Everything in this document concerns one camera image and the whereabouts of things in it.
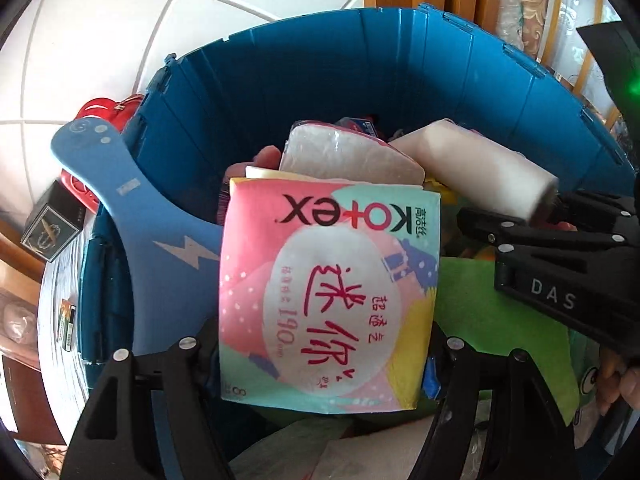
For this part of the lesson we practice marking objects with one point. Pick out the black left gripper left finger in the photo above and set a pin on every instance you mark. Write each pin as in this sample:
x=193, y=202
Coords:
x=148, y=416

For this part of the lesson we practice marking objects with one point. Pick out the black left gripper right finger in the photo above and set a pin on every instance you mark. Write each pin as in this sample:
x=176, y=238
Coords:
x=496, y=418

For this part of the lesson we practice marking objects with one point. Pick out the white tissue pack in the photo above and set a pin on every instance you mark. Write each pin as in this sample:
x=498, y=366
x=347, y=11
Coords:
x=484, y=172

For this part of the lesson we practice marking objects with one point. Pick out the pink Kotex pad packet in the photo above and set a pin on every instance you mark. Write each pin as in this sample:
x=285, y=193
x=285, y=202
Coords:
x=327, y=294

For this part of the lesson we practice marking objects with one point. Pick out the green foam sheet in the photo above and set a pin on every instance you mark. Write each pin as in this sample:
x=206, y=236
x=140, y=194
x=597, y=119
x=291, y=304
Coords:
x=468, y=306

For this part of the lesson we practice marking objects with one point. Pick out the small battery pack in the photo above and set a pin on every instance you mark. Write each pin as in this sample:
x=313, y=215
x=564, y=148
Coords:
x=64, y=336

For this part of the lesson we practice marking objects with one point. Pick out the blue paddle with lightning bolt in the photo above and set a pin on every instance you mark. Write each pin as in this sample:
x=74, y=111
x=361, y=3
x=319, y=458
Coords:
x=173, y=260

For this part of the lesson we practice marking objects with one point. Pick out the black coffee cup gift box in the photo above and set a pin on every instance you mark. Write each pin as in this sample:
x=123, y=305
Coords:
x=56, y=219

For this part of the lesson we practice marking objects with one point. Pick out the folded quilts stack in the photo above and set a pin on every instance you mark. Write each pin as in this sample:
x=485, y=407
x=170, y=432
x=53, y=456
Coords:
x=521, y=24

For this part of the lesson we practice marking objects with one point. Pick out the clear wrapped white pad pack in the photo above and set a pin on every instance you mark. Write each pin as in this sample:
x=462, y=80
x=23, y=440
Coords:
x=325, y=151

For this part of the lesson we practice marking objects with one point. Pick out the red bear-face case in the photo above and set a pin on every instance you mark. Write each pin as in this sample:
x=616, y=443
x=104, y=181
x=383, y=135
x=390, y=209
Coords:
x=94, y=161

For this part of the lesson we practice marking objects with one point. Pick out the blue plastic storage bin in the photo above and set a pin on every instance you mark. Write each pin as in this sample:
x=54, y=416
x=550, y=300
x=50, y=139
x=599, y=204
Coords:
x=401, y=68

